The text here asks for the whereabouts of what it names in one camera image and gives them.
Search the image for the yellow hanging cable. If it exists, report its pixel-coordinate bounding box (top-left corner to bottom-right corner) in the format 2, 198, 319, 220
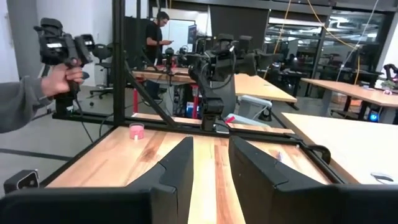
264, 0, 292, 78
306, 0, 361, 85

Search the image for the black leader arm handle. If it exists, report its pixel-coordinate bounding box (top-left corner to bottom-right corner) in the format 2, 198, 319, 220
33, 17, 96, 118

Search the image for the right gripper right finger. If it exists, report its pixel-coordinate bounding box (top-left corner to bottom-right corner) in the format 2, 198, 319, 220
228, 136, 398, 224

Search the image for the person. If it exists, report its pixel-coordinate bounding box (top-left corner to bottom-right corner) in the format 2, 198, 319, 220
144, 11, 174, 99

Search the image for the black aluminium table frame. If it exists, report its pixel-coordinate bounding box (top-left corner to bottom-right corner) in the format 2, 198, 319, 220
51, 0, 343, 187

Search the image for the pink tape roll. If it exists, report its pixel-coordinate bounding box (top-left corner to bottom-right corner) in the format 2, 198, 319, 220
129, 122, 146, 141

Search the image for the person's hand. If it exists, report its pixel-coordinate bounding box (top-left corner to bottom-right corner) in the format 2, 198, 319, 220
40, 62, 84, 97

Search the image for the wooden background table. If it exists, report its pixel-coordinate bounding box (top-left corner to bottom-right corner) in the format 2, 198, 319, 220
132, 67, 298, 103
300, 77, 398, 108

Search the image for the tan laminate desk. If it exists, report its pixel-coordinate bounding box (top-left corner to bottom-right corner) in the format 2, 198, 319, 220
281, 111, 398, 185

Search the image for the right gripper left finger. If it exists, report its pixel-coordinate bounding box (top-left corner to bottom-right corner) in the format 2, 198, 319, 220
0, 136, 195, 224

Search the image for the grey and black office chair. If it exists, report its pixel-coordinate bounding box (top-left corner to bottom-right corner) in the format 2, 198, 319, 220
217, 74, 274, 127

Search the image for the person's forearm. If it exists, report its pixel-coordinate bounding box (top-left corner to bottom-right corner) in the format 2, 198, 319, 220
0, 76, 53, 134

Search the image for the black table-level camera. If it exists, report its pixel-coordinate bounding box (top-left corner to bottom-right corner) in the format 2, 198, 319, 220
3, 169, 40, 194

